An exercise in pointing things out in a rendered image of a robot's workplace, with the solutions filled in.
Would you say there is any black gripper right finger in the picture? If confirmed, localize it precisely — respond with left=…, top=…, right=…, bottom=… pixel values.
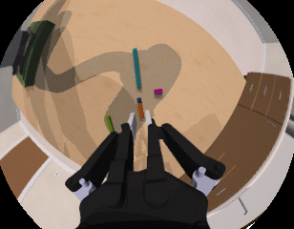
left=145, top=110, right=225, bottom=209

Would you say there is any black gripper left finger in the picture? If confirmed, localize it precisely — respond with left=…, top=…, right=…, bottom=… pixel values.
left=65, top=113, right=137, bottom=210

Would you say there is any orange rod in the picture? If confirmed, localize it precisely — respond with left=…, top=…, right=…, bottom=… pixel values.
left=137, top=102, right=144, bottom=118

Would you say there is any small magenta block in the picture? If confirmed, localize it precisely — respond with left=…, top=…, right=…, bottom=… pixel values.
left=154, top=89, right=163, bottom=94

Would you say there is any turquoise rod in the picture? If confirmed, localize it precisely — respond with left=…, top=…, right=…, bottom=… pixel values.
left=133, top=48, right=141, bottom=87

